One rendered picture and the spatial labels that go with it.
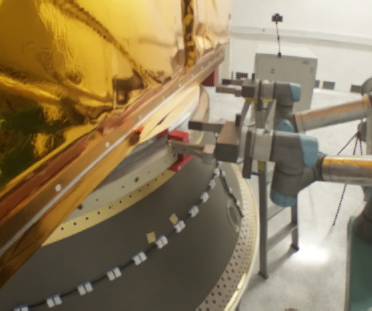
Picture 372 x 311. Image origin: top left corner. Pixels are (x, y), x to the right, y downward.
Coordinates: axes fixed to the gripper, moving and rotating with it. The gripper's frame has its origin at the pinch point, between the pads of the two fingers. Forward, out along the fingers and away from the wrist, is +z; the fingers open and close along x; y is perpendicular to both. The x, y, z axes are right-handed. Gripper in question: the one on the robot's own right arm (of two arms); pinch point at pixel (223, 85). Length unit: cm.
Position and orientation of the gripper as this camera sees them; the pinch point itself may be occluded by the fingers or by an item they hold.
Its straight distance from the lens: 113.4
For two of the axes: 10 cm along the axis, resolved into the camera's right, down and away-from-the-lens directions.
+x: -3.0, 4.8, -8.2
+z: -9.5, -1.4, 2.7
